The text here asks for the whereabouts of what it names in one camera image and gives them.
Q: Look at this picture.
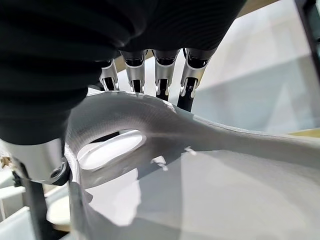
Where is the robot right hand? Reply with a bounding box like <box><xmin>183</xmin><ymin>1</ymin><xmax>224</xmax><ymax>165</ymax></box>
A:
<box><xmin>0</xmin><ymin>0</ymin><xmax>247</xmax><ymax>187</ymax></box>

